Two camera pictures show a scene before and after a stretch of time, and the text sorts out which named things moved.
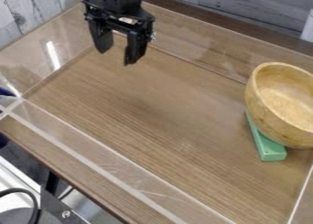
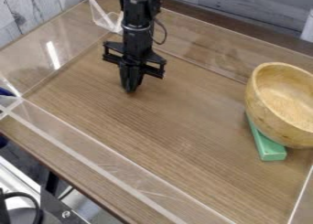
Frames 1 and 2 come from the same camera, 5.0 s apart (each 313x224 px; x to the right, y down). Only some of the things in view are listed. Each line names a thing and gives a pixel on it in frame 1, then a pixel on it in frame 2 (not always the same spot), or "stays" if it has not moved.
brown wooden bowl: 278,101 stays
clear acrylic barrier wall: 192,137 stays
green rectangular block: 271,151 stays
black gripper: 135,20 → 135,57
